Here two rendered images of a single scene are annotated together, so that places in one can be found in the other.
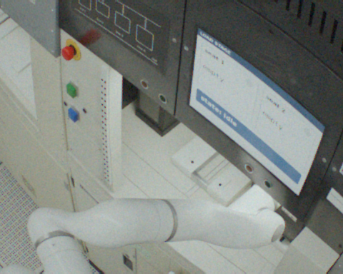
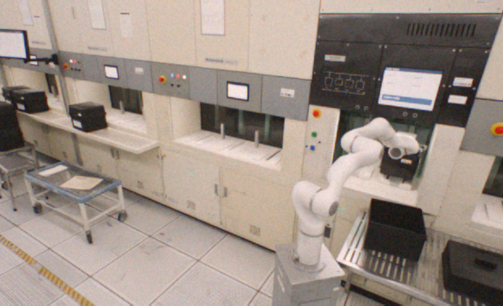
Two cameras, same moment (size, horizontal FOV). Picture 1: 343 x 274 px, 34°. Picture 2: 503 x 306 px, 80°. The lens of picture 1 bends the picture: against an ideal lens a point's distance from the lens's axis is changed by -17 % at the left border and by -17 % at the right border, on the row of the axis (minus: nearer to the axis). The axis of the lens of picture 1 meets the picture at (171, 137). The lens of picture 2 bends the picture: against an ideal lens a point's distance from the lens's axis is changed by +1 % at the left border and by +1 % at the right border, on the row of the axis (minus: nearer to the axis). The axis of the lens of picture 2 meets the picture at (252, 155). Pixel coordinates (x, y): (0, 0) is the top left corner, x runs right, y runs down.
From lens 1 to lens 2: 1.42 m
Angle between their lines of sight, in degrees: 32
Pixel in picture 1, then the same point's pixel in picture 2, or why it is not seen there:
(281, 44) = (422, 51)
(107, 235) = (382, 124)
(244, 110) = (402, 90)
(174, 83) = (372, 98)
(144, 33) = (360, 82)
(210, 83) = (388, 87)
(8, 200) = (236, 249)
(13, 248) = (247, 270)
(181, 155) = not seen: hidden behind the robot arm
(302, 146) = (432, 87)
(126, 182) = not seen: hidden behind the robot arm
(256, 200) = not seen: hidden behind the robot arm
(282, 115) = (421, 80)
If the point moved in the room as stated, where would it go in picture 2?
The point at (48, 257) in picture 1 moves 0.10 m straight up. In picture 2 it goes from (362, 140) to (365, 121)
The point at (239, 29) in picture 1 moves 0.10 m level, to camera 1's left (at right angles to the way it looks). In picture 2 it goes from (403, 57) to (387, 56)
